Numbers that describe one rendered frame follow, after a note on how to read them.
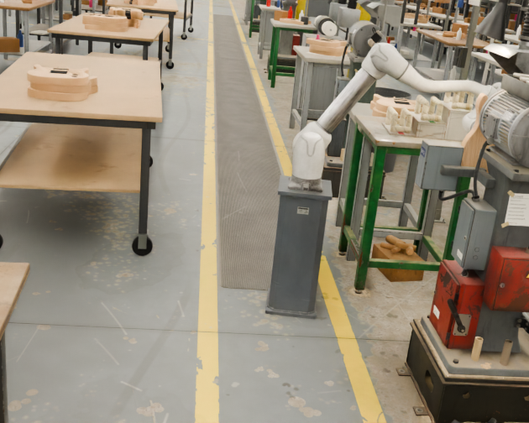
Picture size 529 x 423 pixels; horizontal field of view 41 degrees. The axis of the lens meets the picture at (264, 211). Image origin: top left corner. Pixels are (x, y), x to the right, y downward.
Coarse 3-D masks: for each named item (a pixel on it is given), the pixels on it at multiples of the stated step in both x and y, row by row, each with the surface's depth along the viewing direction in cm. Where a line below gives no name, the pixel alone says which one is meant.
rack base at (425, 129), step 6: (414, 114) 408; (420, 114) 409; (414, 120) 399; (420, 120) 393; (426, 120) 395; (414, 126) 398; (420, 126) 391; (426, 126) 391; (432, 126) 391; (438, 126) 391; (444, 126) 391; (414, 132) 397; (420, 132) 393; (426, 132) 393; (432, 132) 393; (438, 132) 393; (444, 132) 393; (432, 138) 394; (438, 138) 394
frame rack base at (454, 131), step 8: (448, 104) 404; (448, 112) 389; (456, 112) 389; (464, 112) 389; (448, 120) 390; (456, 120) 390; (448, 128) 392; (456, 128) 392; (448, 136) 393; (456, 136) 394; (464, 136) 394
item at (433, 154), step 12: (432, 144) 300; (444, 144) 302; (456, 144) 304; (420, 156) 309; (432, 156) 301; (444, 156) 301; (456, 156) 301; (420, 168) 308; (432, 168) 302; (420, 180) 306; (432, 180) 304; (444, 180) 305; (456, 180) 305; (468, 192) 297
